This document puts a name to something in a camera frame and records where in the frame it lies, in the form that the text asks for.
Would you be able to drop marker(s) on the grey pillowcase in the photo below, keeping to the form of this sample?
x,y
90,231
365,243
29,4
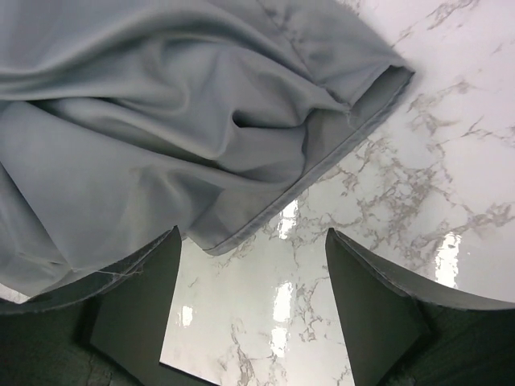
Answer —
x,y
121,120

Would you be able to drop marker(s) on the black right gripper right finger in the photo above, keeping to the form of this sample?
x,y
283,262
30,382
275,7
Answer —
x,y
401,328

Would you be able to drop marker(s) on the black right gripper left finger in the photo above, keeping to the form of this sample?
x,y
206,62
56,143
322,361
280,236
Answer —
x,y
105,329

